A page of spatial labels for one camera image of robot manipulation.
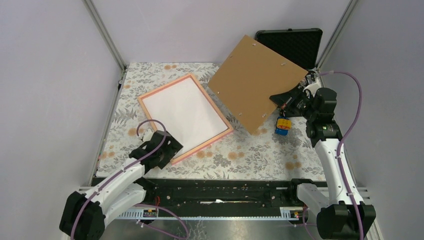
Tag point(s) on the black poker chip case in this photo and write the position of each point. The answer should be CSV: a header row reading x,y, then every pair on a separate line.
x,y
300,46

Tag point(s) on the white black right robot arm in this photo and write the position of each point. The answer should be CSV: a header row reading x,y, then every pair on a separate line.
x,y
343,214

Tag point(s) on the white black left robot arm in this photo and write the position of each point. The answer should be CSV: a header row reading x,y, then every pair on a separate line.
x,y
87,214

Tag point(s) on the floral tablecloth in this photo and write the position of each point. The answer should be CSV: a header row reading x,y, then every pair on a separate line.
x,y
262,155

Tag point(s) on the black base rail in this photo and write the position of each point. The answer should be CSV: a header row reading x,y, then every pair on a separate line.
x,y
208,199

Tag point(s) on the blue yellow toy car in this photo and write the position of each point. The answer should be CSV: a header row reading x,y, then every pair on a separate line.
x,y
282,126

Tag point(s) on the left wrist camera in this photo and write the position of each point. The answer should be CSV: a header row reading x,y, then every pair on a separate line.
x,y
146,135

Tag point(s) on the brown cardboard backing board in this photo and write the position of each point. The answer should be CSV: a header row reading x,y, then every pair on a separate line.
x,y
248,77

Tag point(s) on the seascape photo print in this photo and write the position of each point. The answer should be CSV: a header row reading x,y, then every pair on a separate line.
x,y
187,112

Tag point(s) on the pink wooden picture frame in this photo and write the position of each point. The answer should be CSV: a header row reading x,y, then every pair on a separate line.
x,y
198,145

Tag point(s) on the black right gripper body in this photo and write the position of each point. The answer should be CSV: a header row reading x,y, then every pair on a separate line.
x,y
302,105

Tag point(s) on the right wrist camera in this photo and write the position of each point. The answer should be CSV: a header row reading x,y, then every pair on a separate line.
x,y
312,77

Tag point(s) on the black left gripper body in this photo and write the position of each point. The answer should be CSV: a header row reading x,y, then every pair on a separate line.
x,y
166,154

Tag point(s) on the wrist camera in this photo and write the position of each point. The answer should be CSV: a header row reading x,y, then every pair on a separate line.
x,y
146,135
312,77

